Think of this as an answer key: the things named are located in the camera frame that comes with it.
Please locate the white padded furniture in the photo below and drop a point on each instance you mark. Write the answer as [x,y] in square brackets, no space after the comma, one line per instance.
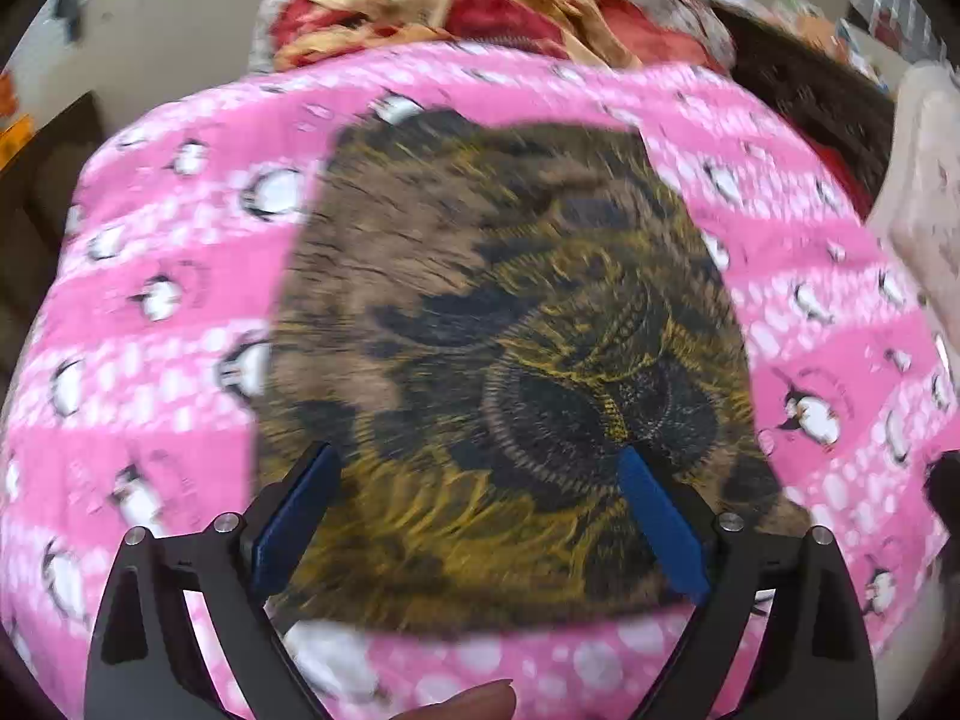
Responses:
[922,202]

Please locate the brown floral patterned garment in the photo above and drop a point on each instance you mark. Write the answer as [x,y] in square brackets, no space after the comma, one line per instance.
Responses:
[487,277]

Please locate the dark hanging cloth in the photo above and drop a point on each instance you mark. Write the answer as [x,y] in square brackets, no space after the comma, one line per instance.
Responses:
[69,7]

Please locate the red floral quilt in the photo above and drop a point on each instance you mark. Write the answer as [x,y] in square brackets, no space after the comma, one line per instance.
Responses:
[465,15]

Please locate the pile of assorted packets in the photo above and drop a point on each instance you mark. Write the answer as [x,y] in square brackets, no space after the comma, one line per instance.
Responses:
[832,26]

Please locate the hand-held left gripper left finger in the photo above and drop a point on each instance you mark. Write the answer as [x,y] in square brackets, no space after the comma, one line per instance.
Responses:
[296,521]

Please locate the person's left hand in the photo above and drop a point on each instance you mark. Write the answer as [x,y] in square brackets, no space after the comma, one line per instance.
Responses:
[465,703]

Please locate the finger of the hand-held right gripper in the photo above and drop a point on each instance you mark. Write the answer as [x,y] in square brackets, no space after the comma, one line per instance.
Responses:
[945,491]

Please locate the orange plastic basket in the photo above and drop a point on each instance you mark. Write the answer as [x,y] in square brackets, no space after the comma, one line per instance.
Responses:
[16,141]

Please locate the dark wooden cabinet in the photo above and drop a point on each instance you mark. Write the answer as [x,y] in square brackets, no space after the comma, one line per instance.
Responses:
[60,142]

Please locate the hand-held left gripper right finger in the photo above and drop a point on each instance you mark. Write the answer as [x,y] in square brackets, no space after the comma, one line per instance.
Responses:
[664,529]

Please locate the pink penguin print blanket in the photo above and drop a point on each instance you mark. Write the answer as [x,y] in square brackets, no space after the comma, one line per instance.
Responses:
[150,240]

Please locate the dark carved wooden headboard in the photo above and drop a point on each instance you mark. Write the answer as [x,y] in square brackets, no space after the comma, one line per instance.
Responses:
[810,105]

